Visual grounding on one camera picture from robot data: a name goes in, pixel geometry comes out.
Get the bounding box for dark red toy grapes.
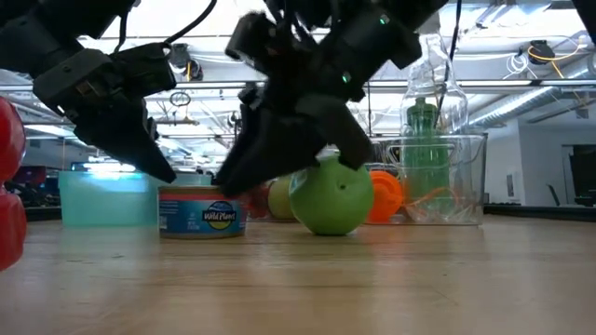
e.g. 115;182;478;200
244;183;272;220

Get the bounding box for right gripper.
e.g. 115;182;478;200
212;8;423;197

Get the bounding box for clear white-capped water bottle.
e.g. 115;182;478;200
399;12;469;223

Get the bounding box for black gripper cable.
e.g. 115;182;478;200
435;0;463;136
114;0;219;53

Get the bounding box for cream lid tin can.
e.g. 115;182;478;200
157;184;249;240

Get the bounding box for black wall screen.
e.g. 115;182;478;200
568;143;596;208

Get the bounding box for olive green toy pear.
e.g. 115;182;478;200
267;175;299;221

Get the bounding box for long ceiling light rail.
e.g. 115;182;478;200
0;79;596;92

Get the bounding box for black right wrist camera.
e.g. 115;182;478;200
224;11;280;75

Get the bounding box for black ceiling cable reel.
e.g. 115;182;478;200
169;43;205;83
528;39;556;66

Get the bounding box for black aluminium table frame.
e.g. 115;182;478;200
25;203;596;222

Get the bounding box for bright green toy apple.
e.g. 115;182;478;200
288;155;375;236

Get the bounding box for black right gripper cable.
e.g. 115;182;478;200
435;0;463;136

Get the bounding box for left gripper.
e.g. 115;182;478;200
32;41;178;184

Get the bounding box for orange plastic bottle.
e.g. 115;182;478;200
366;169;460;224

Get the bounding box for teal translucent plastic tray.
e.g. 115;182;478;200
58;170;214;229

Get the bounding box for silver ventilation duct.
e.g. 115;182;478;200
467;60;596;130

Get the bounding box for red toy bell pepper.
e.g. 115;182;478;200
0;96;28;274

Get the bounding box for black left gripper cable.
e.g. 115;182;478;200
114;0;219;53

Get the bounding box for green plastic bottle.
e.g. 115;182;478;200
402;96;452;208

